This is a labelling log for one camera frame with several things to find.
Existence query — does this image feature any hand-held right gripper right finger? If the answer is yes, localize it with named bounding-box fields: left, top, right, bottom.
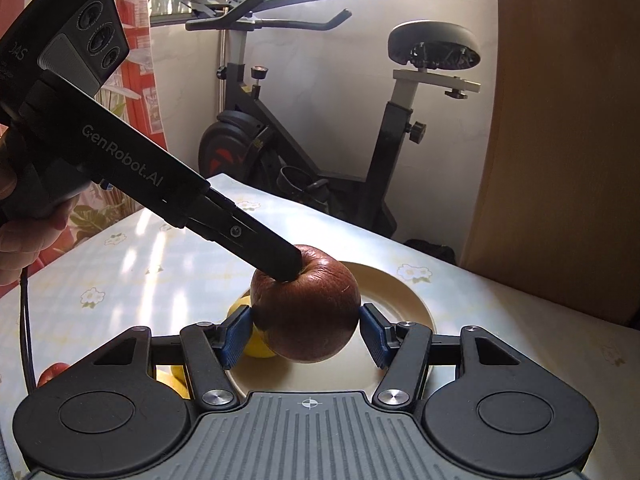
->
left=360, top=304, right=523, bottom=411

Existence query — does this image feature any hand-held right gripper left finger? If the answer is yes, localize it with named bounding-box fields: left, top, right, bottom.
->
left=92, top=304, right=253, bottom=413

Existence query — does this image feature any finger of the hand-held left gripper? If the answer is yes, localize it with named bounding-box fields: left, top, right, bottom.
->
left=186, top=186, right=305, bottom=281

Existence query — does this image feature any yellow lemon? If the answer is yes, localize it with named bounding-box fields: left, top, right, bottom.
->
left=156, top=366, right=192, bottom=400
left=227, top=297, right=278, bottom=359

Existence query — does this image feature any cream round plate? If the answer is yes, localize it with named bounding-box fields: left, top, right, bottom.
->
left=225, top=261, right=435, bottom=396

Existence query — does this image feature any red apple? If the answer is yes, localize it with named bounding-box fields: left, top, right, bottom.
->
left=250, top=244, right=362, bottom=365
left=37, top=362, right=70, bottom=388

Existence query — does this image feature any person's left hand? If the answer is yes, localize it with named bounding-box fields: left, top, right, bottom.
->
left=0, top=125, right=83, bottom=288

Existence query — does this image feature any floral red curtain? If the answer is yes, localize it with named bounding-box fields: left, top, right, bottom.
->
left=30, top=0, right=166, bottom=281

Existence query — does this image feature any black floor object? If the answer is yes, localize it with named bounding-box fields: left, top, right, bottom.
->
left=405, top=239, right=458, bottom=265

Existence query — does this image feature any black exercise bike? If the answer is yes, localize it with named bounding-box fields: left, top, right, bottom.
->
left=182, top=0, right=483, bottom=241

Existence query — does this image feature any wooden cabinet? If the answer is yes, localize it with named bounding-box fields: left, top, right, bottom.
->
left=460, top=0, right=640, bottom=328

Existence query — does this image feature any metal wall pipe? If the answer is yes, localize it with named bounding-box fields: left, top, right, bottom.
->
left=218, top=30, right=227, bottom=111

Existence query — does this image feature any black cable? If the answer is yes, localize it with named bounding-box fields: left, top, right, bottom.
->
left=19, top=267, right=40, bottom=391

